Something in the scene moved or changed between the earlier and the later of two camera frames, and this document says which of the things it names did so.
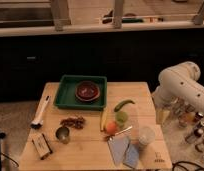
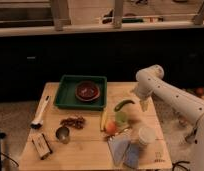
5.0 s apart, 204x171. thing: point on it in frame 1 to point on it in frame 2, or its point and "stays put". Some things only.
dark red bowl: [87, 90] stays put
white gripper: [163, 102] to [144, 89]
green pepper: [118, 106] stays put
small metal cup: [63, 134] stays put
